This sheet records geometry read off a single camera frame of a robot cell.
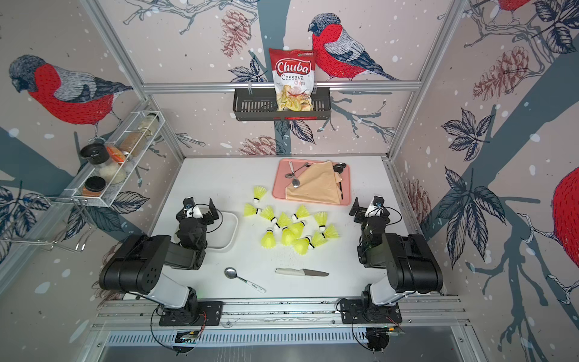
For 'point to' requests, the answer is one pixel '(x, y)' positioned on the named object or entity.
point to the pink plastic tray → (286, 171)
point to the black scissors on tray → (339, 167)
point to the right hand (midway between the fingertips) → (367, 198)
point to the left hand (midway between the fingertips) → (202, 198)
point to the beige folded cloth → (319, 182)
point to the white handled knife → (302, 272)
